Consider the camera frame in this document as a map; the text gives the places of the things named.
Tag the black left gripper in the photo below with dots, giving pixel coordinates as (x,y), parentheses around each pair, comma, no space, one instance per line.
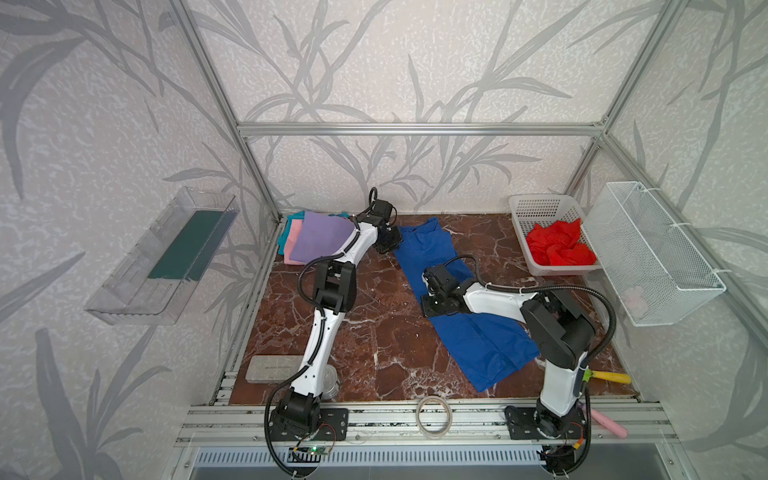
(388,238)

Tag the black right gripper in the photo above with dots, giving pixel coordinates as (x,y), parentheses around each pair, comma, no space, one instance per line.
(432,303)

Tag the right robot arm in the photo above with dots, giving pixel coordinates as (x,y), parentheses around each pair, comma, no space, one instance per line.
(557,324)

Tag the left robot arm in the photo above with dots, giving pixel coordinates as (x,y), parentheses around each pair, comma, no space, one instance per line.
(329,285)

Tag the folded purple t shirt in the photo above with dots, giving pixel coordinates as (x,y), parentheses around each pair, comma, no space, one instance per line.
(324,237)

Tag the folded pink t shirt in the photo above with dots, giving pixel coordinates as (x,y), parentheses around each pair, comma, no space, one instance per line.
(294,233)

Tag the white plastic laundry basket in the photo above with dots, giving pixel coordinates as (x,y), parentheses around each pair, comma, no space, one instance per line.
(545,209)

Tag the red t shirt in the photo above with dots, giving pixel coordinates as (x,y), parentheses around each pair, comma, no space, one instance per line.
(559,245)

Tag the clear tape roll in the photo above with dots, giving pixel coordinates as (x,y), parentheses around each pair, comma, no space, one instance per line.
(434,417)

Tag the silver metal can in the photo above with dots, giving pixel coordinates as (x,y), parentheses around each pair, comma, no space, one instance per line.
(331,383)

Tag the green yellow toy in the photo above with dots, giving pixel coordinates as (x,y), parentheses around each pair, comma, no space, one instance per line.
(621,378)

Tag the grey rectangular block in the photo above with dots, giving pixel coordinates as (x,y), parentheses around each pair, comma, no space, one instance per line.
(272,369)

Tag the green book on shelf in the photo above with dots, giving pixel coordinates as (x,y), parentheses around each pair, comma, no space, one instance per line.
(193,248)

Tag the pink cylinder stick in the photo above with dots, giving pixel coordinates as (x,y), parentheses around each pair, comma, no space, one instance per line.
(609,424)

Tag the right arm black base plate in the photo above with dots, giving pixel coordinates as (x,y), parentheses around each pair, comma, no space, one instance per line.
(539,423)

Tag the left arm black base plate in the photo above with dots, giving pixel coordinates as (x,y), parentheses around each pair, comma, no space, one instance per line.
(322,423)

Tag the aluminium enclosure frame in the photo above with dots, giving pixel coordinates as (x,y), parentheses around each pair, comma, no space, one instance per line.
(458,105)

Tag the white wire mesh basket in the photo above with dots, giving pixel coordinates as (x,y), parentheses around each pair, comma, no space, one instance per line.
(659,275)

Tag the clear plastic wall shelf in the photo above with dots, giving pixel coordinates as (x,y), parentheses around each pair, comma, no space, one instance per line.
(155,281)

